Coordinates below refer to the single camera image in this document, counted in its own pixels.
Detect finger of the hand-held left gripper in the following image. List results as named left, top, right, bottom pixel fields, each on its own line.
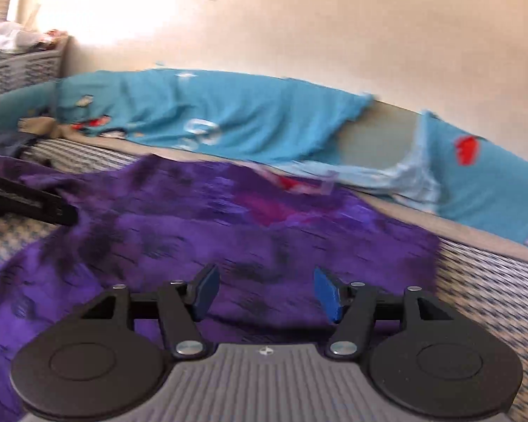
left=46, top=193, right=79, bottom=227

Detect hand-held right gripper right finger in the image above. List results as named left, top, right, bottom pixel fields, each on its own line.
left=313, top=266, right=454, bottom=359

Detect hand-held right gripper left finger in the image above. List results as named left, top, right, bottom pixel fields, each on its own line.
left=77, top=264, right=221, bottom=359

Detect purple patterned garment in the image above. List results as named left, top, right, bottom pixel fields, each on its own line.
left=0, top=154, right=443, bottom=422

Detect navy folded clothes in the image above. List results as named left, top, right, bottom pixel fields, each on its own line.
left=0, top=125, right=38, bottom=159

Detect khaki crumpled cloth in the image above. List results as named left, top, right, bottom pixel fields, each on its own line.
left=20, top=116, right=75, bottom=139

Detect white perforated basket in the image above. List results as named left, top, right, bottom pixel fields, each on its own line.
left=0, top=35, right=69, bottom=100

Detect houndstooth bed cover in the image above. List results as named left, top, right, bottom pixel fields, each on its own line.
left=0, top=138, right=528, bottom=422

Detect white plastic bag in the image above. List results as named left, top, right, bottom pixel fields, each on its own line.
left=0, top=22, right=29, bottom=52

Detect blue printed bed cushion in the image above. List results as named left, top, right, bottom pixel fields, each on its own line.
left=286, top=110, right=528, bottom=253

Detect grey padded bed rail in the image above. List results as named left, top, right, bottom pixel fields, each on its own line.
left=334, top=99, right=427, bottom=172

